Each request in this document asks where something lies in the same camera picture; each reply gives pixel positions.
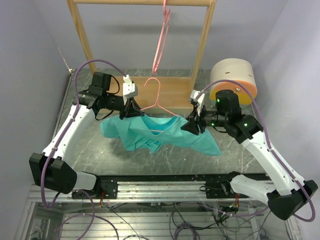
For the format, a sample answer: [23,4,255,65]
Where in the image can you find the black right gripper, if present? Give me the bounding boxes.
[180,102,229,135]

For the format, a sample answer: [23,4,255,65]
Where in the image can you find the thin pink wire hanger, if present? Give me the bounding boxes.
[140,77,178,117]

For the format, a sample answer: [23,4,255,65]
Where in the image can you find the teal t shirt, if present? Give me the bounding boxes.
[100,115,222,156]

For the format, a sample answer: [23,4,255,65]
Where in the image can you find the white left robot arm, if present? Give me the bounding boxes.
[29,71,144,199]

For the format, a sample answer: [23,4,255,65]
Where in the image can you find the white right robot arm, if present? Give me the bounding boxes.
[181,90,318,220]

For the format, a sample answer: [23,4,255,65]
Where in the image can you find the thick pink plastic hanger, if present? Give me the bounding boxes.
[151,0,171,76]

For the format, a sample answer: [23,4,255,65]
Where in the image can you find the wooden clothes rack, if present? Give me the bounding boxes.
[67,0,216,113]

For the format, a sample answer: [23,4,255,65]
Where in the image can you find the round drawer cabinet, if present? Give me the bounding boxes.
[209,58,258,106]

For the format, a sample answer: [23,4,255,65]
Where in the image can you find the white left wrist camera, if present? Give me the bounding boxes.
[122,74,138,99]

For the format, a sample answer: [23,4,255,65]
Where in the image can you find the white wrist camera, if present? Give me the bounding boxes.
[122,74,138,99]
[190,89,205,116]

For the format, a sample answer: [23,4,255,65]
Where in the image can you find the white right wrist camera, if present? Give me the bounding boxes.
[190,89,205,116]

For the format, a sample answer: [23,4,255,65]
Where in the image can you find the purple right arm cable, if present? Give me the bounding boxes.
[193,79,316,223]

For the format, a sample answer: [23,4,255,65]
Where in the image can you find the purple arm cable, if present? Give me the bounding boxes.
[193,79,316,223]
[40,59,130,240]

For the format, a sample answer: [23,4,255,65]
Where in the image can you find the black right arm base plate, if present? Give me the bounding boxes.
[199,171,240,199]

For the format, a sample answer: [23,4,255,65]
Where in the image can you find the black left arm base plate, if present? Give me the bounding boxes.
[71,175,118,200]

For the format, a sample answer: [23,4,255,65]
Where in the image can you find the aluminium rail frame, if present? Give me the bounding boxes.
[14,68,301,240]

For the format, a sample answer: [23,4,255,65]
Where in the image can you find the black floor cables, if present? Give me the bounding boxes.
[99,199,276,240]

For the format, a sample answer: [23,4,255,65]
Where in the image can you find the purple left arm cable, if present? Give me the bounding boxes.
[40,59,130,240]

